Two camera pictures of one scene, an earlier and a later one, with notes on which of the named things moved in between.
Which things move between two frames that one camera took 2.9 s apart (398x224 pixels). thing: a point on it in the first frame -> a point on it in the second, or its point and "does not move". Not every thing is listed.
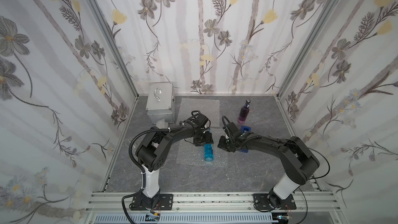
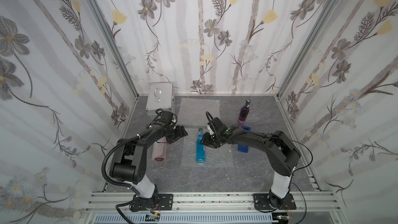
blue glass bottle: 209,150 -> 200,148
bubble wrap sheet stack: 210,108 does not move
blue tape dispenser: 244,129 does not move
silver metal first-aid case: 160,103 does not move
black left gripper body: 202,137 -> 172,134
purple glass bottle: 244,112 does not move
